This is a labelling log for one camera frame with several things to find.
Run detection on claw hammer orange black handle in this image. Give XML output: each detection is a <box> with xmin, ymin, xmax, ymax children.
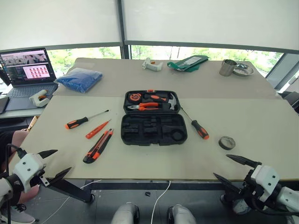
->
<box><xmin>142</xmin><ymin>92</ymin><xmax>179</xmax><ymax>111</ymax></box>

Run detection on white glue gun orange trigger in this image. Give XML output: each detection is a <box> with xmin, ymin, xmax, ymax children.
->
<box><xmin>28</xmin><ymin>89</ymin><xmax>51</xmax><ymax>108</ymax></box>
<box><xmin>141</xmin><ymin>57</ymin><xmax>164</xmax><ymax>72</ymax></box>

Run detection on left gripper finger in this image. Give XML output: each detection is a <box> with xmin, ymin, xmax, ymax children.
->
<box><xmin>38</xmin><ymin>149</ymin><xmax>58</xmax><ymax>161</ymax></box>
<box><xmin>45</xmin><ymin>167</ymin><xmax>73</xmax><ymax>188</ymax></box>

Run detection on dark tablet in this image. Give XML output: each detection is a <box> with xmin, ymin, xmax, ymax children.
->
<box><xmin>0</xmin><ymin>96</ymin><xmax>10</xmax><ymax>115</ymax></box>

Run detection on thick white floor cable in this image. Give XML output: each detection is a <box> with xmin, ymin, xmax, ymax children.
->
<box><xmin>151</xmin><ymin>180</ymin><xmax>171</xmax><ymax>224</ymax></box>

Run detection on black table leg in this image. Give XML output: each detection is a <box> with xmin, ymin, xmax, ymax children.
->
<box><xmin>45</xmin><ymin>178</ymin><xmax>95</xmax><ymax>203</ymax></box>

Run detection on grey rounded robot knee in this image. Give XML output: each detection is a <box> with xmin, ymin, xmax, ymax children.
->
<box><xmin>110</xmin><ymin>203</ymin><xmax>140</xmax><ymax>224</ymax></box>
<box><xmin>166</xmin><ymin>204</ymin><xmax>197</xmax><ymax>224</ymax></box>

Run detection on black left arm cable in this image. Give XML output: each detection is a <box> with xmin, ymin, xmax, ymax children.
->
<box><xmin>5</xmin><ymin>143</ymin><xmax>28</xmax><ymax>179</ymax></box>

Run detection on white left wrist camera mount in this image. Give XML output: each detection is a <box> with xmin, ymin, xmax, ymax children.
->
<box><xmin>12</xmin><ymin>153</ymin><xmax>47</xmax><ymax>193</ymax></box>

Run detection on orange black handled screwdriver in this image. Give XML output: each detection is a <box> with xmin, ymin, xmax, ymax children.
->
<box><xmin>180</xmin><ymin>106</ymin><xmax>210</xmax><ymax>140</ymax></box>
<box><xmin>64</xmin><ymin>109</ymin><xmax>110</xmax><ymax>130</ymax></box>

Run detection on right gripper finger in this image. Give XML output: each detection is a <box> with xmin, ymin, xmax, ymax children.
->
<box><xmin>213</xmin><ymin>172</ymin><xmax>246</xmax><ymax>195</ymax></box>
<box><xmin>226</xmin><ymin>154</ymin><xmax>263</xmax><ymax>168</ymax></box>

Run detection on grey window frame post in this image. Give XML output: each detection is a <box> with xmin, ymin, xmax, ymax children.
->
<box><xmin>115</xmin><ymin>0</ymin><xmax>132</xmax><ymax>59</ymax></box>

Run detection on orange handled pliers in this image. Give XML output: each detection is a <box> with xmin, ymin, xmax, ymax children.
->
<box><xmin>127</xmin><ymin>102</ymin><xmax>160</xmax><ymax>112</ymax></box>

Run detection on green pouch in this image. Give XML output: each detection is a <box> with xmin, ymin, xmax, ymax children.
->
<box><xmin>166</xmin><ymin>55</ymin><xmax>209</xmax><ymax>73</ymax></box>

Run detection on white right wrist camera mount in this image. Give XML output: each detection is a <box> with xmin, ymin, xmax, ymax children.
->
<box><xmin>250</xmin><ymin>165</ymin><xmax>280</xmax><ymax>203</ymax></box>

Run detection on grey sneaker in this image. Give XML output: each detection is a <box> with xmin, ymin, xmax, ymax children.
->
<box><xmin>0</xmin><ymin>203</ymin><xmax>36</xmax><ymax>224</ymax></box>

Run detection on metal cup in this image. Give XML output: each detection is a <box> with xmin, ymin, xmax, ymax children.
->
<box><xmin>219</xmin><ymin>59</ymin><xmax>239</xmax><ymax>77</ymax></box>

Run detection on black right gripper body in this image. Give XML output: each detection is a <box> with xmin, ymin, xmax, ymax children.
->
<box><xmin>243</xmin><ymin>167</ymin><xmax>266</xmax><ymax>204</ymax></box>

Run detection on grey rounded robot left knee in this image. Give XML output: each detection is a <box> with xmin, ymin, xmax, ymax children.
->
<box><xmin>110</xmin><ymin>203</ymin><xmax>140</xmax><ymax>224</ymax></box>

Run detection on orange black utility knife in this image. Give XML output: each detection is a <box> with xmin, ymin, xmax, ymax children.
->
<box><xmin>82</xmin><ymin>128</ymin><xmax>115</xmax><ymax>164</ymax></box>

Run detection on blue plastic bag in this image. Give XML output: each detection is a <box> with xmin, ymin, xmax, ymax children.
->
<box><xmin>54</xmin><ymin>67</ymin><xmax>104</xmax><ymax>94</ymax></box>

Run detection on metal dish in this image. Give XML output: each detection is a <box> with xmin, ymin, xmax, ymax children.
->
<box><xmin>232</xmin><ymin>63</ymin><xmax>255</xmax><ymax>77</ymax></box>

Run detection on thin white floor cable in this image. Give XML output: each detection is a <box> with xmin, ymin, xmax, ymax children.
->
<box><xmin>39</xmin><ymin>179</ymin><xmax>103</xmax><ymax>224</ymax></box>

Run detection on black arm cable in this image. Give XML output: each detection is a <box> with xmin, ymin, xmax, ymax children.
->
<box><xmin>242</xmin><ymin>200</ymin><xmax>299</xmax><ymax>217</ymax></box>
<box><xmin>5</xmin><ymin>143</ymin><xmax>28</xmax><ymax>179</ymax></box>

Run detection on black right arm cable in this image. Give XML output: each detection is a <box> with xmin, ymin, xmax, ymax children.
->
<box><xmin>242</xmin><ymin>200</ymin><xmax>299</xmax><ymax>217</ymax></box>

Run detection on open grey laptop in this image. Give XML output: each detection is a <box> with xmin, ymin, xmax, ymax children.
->
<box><xmin>0</xmin><ymin>47</ymin><xmax>58</xmax><ymax>113</ymax></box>

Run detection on black plastic tool case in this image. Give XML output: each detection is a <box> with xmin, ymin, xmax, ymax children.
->
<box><xmin>120</xmin><ymin>89</ymin><xmax>188</xmax><ymax>147</ymax></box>

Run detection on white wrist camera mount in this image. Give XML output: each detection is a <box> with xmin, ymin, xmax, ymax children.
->
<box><xmin>250</xmin><ymin>165</ymin><xmax>280</xmax><ymax>203</ymax></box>
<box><xmin>12</xmin><ymin>153</ymin><xmax>47</xmax><ymax>193</ymax></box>

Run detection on black table crossbar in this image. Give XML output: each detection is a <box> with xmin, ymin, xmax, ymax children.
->
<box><xmin>88</xmin><ymin>179</ymin><xmax>226</xmax><ymax>190</ymax></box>

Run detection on orange tester pen screwdriver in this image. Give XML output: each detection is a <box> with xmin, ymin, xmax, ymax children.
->
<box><xmin>85</xmin><ymin>119</ymin><xmax>112</xmax><ymax>140</ymax></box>

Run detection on grey rounded robot right knee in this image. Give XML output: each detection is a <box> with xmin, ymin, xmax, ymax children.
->
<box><xmin>166</xmin><ymin>204</ymin><xmax>197</xmax><ymax>224</ymax></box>

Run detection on grey tape roll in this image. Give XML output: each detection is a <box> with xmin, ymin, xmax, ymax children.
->
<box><xmin>218</xmin><ymin>136</ymin><xmax>236</xmax><ymax>150</ymax></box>

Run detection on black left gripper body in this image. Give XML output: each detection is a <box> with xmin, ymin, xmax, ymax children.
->
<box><xmin>32</xmin><ymin>168</ymin><xmax>50</xmax><ymax>188</ymax></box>

